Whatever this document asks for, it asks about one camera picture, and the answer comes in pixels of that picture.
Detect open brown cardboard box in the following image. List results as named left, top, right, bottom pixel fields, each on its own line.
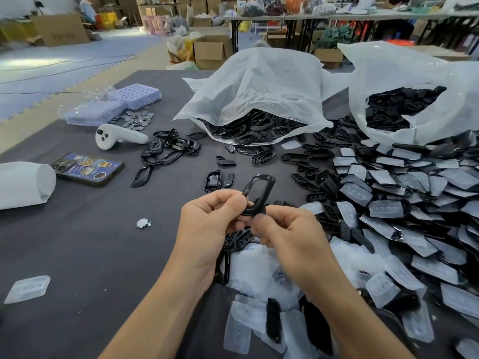
left=193, top=35, right=233, bottom=71

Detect small brown cardboard box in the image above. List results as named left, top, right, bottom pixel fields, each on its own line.
left=314, top=48, right=345, bottom=70

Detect smartphone with sticker case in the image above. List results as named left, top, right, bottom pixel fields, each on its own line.
left=50, top=152, right=125, bottom=187

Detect pile of silver coin batteries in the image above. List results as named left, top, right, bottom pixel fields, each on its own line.
left=112, top=110, right=155, bottom=132

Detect white plastic bag roll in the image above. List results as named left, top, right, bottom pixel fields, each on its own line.
left=0, top=161, right=57, bottom=211

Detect black frame under pads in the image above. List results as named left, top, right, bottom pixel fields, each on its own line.
left=215, top=246, right=231, bottom=287

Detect white bag of black shells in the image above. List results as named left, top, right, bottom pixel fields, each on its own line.
left=338, top=40, right=479, bottom=147

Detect person's left forearm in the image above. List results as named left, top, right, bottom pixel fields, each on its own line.
left=100, top=265, right=212, bottom=359

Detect black key fob frame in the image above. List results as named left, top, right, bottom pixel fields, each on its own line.
left=239, top=174, right=276, bottom=222

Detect yellow plastic crate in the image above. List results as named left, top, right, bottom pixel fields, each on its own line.
left=95, top=12, right=117, bottom=31

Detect scatter of black button plates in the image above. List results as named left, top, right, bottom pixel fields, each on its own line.
left=225, top=130, right=339, bottom=200

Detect single translucent button pad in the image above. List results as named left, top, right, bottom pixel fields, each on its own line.
left=3, top=275, right=51, bottom=305

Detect pink plastic stools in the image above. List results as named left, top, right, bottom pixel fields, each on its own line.
left=144, top=15, right=173, bottom=36

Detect long folding table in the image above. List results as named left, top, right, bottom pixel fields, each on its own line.
left=224, top=6, right=479, bottom=56

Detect pile of translucent button pads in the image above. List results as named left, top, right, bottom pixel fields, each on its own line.
left=224, top=241, right=375, bottom=359

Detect pile of clear-wrapped key shells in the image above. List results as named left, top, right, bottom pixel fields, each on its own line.
left=299, top=116, right=479, bottom=359

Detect large brown cardboard box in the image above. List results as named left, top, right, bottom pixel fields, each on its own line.
left=30, top=12, right=91, bottom=47

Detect person's right forearm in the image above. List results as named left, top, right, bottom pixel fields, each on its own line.
left=299, top=282, right=417, bottom=359

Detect white handheld controller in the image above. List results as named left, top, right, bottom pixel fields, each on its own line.
left=96, top=123, right=150, bottom=151

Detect black key shell half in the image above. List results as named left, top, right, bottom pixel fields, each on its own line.
left=204, top=171, right=236, bottom=194

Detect white bag of black frames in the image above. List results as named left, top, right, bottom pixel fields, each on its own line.
left=172, top=47, right=334, bottom=147

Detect heap of black fob frames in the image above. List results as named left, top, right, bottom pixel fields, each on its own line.
left=130, top=128, right=207, bottom=189

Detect person's right hand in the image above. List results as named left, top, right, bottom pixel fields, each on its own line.
left=255, top=204, right=340, bottom=296

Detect person's left hand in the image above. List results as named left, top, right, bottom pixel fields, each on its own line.
left=170, top=190, right=248, bottom=287

